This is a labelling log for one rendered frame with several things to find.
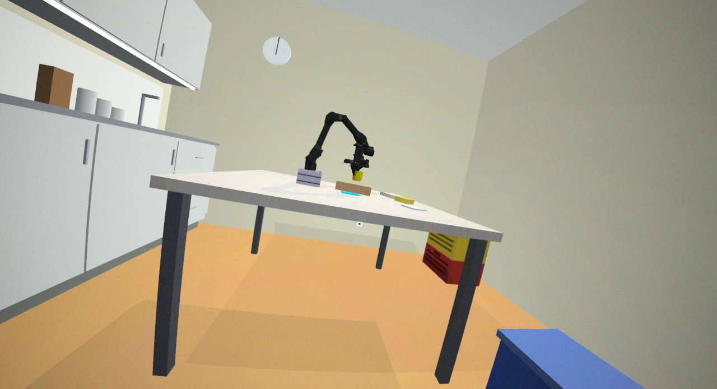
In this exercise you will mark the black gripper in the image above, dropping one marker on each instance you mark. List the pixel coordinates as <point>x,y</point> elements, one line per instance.
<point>354,165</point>

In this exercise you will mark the yellow rectangular block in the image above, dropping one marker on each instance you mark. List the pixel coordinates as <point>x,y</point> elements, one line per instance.
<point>404,200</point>

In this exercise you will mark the light wooden plank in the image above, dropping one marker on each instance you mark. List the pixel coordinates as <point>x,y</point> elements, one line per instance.
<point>354,188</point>

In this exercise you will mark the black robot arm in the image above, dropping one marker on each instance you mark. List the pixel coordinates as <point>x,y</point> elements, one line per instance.
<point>361,144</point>

